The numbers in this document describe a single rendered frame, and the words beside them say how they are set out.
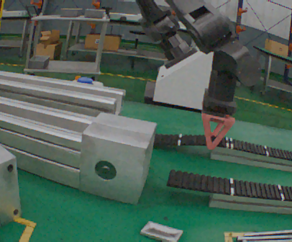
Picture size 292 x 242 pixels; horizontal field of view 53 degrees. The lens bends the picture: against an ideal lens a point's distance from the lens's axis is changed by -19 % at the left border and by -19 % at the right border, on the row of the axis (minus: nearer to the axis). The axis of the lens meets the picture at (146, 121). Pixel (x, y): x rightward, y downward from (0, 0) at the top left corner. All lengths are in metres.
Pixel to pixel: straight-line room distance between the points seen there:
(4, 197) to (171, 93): 0.70
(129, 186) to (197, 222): 0.11
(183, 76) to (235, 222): 0.58
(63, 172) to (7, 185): 0.14
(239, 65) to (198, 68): 0.42
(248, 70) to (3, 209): 0.45
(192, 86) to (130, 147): 0.55
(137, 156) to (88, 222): 0.12
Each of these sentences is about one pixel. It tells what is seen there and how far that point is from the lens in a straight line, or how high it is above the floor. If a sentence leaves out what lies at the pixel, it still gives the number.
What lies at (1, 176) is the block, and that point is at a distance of 0.39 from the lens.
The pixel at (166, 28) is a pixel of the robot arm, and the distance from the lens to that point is 1.05.
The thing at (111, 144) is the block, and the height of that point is 0.87.
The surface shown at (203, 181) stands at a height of 0.81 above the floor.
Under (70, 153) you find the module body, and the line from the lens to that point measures 0.49.
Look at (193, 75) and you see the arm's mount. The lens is 0.98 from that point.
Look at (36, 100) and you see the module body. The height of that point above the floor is 0.84.
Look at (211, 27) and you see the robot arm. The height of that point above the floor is 1.04.
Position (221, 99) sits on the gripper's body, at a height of 0.91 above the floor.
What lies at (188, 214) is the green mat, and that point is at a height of 0.78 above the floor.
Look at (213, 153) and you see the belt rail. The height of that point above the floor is 0.79.
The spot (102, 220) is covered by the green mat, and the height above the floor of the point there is 0.78.
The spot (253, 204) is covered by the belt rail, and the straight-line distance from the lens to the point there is 0.55.
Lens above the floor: 1.06
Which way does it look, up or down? 20 degrees down
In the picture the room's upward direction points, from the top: 9 degrees clockwise
